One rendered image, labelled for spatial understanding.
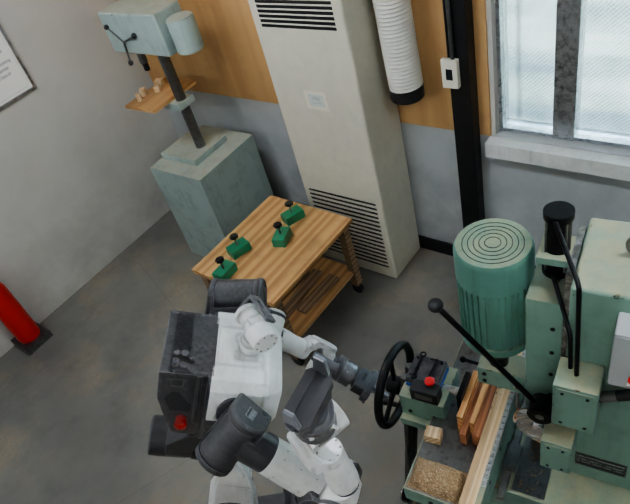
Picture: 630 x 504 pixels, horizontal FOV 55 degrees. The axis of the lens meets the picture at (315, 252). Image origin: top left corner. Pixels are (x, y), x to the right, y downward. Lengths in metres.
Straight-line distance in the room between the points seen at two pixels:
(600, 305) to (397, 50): 1.68
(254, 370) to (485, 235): 0.63
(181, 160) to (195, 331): 2.21
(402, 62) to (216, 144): 1.39
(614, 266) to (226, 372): 0.87
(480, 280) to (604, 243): 0.26
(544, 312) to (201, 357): 0.79
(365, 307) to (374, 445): 0.84
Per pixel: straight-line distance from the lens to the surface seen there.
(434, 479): 1.69
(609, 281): 1.29
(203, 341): 1.52
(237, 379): 1.46
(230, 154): 3.58
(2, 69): 3.84
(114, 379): 3.62
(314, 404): 1.09
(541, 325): 1.44
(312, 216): 3.17
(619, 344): 1.27
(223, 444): 1.39
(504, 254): 1.36
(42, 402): 3.79
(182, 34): 3.15
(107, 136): 4.22
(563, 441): 1.58
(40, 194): 4.04
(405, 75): 2.74
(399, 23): 2.64
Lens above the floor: 2.44
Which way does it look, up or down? 40 degrees down
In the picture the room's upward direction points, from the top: 18 degrees counter-clockwise
